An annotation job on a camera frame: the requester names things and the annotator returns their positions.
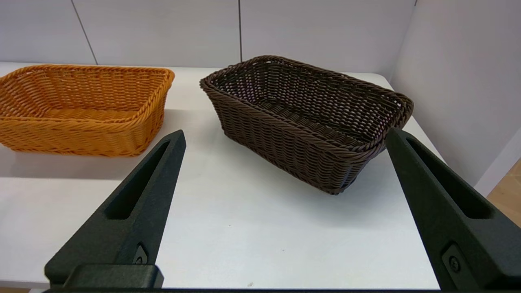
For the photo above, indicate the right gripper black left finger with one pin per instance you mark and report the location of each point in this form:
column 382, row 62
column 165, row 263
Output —
column 134, row 228

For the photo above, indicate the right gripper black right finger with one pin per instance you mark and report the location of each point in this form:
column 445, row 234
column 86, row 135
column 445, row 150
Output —
column 480, row 244

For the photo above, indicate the orange woven basket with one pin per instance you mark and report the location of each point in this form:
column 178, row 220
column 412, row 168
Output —
column 81, row 134

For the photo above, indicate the dark brown woven basket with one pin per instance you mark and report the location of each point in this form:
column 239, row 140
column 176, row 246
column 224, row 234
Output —
column 285, row 142

